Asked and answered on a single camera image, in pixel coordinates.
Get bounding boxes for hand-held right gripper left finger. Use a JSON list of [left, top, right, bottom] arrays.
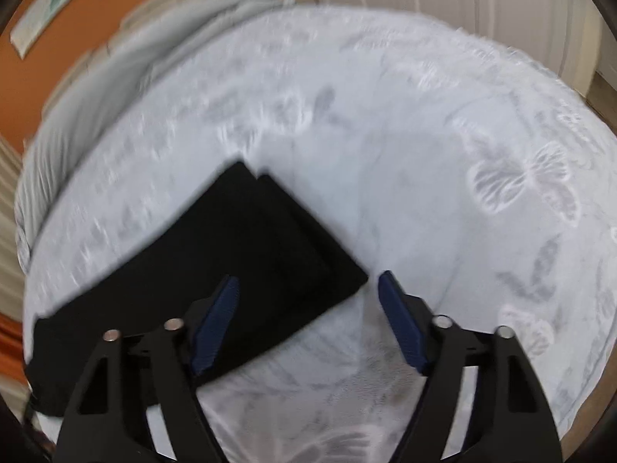
[[52, 274, 241, 463]]

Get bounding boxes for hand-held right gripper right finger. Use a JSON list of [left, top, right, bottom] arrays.
[[377, 270, 564, 463]]

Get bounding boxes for black pants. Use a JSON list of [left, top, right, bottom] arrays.
[[25, 160, 369, 417]]

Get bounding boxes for white butterfly print blanket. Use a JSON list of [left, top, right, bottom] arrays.
[[22, 5, 617, 463]]

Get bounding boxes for wall poster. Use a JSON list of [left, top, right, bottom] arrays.
[[10, 0, 97, 59]]

